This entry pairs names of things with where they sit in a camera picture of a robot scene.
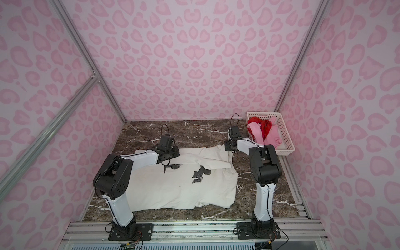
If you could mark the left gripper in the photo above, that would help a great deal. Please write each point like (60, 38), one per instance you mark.
(170, 166)

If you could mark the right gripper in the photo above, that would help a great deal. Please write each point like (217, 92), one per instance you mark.
(229, 146)

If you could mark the white t-shirt with black print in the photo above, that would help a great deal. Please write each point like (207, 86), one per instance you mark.
(205, 176)

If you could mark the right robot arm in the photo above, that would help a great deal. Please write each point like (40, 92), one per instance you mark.
(265, 169)

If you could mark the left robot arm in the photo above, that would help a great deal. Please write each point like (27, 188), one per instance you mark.
(112, 180)

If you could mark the red t-shirt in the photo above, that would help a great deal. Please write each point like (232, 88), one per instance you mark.
(259, 129)

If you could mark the pink t-shirt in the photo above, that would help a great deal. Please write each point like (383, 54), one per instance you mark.
(272, 138)

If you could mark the white plastic laundry basket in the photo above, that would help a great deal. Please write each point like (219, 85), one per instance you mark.
(287, 146)

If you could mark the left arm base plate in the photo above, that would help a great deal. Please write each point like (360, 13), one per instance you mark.
(131, 232)

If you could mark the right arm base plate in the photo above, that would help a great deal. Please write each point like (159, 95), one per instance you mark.
(253, 230)

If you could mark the aluminium mounting rail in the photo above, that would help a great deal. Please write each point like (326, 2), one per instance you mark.
(289, 232)

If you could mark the left corner aluminium post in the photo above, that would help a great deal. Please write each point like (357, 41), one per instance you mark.
(84, 51)

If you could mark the corner aluminium post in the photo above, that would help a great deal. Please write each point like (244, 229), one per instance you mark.
(316, 22)
(84, 51)

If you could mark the right corner aluminium post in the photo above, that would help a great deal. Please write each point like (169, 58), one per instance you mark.
(316, 22)

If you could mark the diagonal aluminium frame bar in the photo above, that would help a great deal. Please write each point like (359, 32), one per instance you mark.
(20, 166)

